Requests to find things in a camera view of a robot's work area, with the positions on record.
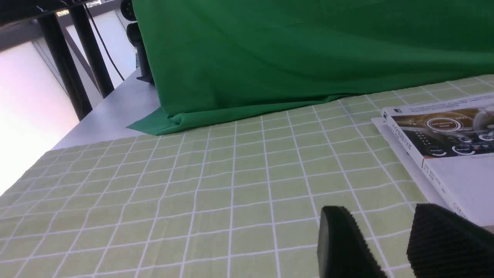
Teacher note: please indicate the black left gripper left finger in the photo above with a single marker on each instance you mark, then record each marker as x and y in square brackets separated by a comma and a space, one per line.
[342, 251]

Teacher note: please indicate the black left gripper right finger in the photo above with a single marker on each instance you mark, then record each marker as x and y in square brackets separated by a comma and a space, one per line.
[443, 244]

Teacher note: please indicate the bottom white book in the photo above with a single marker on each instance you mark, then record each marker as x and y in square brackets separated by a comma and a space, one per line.
[423, 190]

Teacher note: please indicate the top book with car cover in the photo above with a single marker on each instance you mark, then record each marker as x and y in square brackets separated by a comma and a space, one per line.
[452, 144]

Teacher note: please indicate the green checkered tablecloth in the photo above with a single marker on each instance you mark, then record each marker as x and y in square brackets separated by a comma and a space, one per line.
[235, 200]

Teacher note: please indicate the green backdrop cloth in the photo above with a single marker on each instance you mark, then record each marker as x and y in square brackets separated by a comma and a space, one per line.
[216, 61]

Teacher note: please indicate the black device behind backdrop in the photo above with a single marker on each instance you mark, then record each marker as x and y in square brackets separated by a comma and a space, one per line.
[135, 38]

